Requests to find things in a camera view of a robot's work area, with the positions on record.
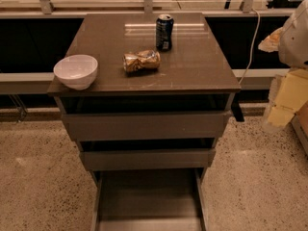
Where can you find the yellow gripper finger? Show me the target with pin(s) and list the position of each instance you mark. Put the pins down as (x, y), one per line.
(271, 42)
(291, 96)

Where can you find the crushed orange can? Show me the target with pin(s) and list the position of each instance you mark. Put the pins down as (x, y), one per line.
(147, 59)

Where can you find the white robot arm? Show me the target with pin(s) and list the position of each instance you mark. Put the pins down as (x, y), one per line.
(292, 51)

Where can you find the grey top drawer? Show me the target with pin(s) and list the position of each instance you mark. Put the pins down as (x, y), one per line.
(145, 126)

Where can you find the grey drawer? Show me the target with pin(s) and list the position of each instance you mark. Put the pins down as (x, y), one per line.
(145, 126)
(147, 159)
(149, 200)

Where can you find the dark blue soda can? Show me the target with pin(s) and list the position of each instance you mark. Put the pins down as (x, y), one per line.
(164, 26)

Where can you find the brown drawer cabinet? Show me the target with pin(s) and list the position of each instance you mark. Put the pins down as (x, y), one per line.
(193, 76)

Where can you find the grey middle drawer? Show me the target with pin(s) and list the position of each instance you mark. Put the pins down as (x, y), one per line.
(147, 159)

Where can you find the grey bottom drawer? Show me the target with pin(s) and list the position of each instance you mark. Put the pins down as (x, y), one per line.
(149, 200)

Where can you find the white bowl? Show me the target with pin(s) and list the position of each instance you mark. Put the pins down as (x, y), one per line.
(77, 72)

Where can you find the metal railing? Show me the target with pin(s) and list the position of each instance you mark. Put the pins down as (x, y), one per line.
(147, 2)

